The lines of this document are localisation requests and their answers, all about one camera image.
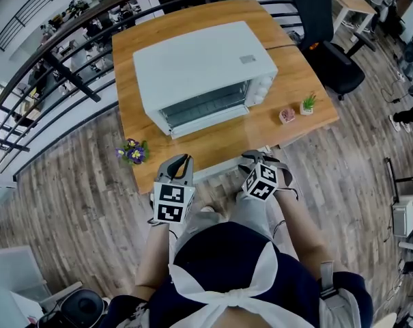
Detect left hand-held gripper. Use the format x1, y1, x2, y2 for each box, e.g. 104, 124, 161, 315
147, 154, 197, 226

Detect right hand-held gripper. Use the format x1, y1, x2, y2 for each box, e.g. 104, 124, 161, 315
238, 150, 294, 202

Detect glass toaster oven door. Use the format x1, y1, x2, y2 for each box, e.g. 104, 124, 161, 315
158, 77, 253, 140

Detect white toaster oven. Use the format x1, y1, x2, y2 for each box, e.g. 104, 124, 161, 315
132, 20, 279, 141

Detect person's left forearm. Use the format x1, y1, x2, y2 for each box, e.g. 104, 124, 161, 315
133, 222, 180, 301

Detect person's right forearm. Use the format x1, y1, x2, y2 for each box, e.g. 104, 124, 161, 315
272, 187, 341, 282

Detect pink succulent in pot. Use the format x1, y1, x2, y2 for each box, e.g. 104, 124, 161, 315
278, 107, 297, 126

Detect purple flower plant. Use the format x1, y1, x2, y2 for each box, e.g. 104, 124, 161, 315
114, 137, 150, 166

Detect person's grey trousers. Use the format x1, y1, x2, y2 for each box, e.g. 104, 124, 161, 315
171, 189, 277, 252

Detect green plant in white pot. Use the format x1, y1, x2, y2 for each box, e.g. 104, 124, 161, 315
299, 92, 319, 117

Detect black office chair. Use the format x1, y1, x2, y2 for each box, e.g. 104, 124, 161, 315
290, 0, 367, 101

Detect person's navy and white top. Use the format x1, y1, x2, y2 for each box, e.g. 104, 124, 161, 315
100, 221, 374, 328

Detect black metal stand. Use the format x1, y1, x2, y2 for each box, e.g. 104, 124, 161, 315
384, 156, 413, 205

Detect small white appliance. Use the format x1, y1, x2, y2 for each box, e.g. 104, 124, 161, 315
391, 199, 413, 238

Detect black metal railing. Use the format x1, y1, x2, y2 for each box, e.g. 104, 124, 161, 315
0, 0, 304, 179

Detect black round fan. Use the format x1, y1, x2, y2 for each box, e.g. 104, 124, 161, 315
60, 288, 105, 328

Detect wooden desk with white legs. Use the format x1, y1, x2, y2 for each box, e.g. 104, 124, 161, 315
330, 0, 378, 36

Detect white cabinet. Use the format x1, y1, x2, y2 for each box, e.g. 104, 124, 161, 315
0, 245, 53, 328

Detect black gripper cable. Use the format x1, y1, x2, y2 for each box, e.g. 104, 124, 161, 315
276, 187, 300, 202

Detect grey shoulder strap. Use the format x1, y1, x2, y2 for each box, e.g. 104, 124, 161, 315
319, 260, 337, 301

